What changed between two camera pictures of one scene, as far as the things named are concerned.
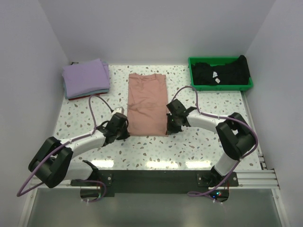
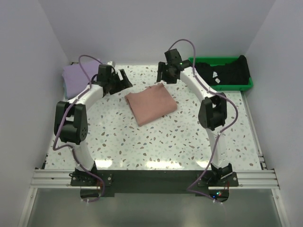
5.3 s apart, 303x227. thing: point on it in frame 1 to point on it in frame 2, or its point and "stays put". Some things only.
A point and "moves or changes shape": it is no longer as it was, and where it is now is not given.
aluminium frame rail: [264, 178] stays put
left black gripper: [126, 134] to [122, 84]
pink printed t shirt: [147, 105] moves or changes shape
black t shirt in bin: [234, 73] stays put
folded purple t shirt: [90, 76] stays put
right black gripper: [170, 129] to [162, 66]
